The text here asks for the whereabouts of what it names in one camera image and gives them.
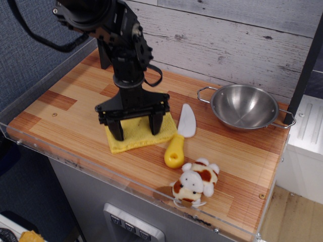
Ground brown white plush toy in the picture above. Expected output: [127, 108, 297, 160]
[171, 158, 220, 207]

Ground white side cabinet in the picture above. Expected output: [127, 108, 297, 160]
[276, 95, 322, 204]

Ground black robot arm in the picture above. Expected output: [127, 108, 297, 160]
[54, 1, 170, 141]

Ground clear acrylic table guard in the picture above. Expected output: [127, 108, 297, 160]
[1, 40, 288, 230]

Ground yellow object bottom left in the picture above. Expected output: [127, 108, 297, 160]
[19, 230, 44, 242]

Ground stainless steel bowl with handles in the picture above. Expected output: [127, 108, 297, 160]
[197, 84, 296, 132]

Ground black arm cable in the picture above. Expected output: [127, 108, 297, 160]
[7, 0, 164, 88]

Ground yellow handled toy knife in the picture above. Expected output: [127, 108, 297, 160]
[164, 103, 196, 169]

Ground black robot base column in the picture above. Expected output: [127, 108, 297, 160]
[97, 39, 112, 70]

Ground black vertical post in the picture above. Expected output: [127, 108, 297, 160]
[283, 14, 322, 125]

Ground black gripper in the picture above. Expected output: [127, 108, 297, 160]
[95, 85, 170, 141]

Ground yellow towel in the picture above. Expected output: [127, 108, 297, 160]
[105, 112, 177, 154]

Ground grey cabinet with button panel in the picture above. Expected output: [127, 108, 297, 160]
[50, 159, 260, 241]

